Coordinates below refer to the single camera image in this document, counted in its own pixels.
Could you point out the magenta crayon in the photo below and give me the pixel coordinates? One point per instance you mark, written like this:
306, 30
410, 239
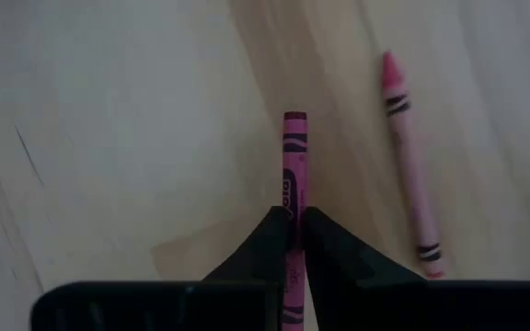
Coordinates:
295, 161

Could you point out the pink crayon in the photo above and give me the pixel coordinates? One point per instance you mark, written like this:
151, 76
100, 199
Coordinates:
407, 161

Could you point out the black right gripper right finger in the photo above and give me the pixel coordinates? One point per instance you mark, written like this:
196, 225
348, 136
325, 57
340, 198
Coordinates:
384, 303

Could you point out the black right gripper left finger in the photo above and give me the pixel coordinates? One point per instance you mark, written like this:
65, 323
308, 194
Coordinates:
177, 308

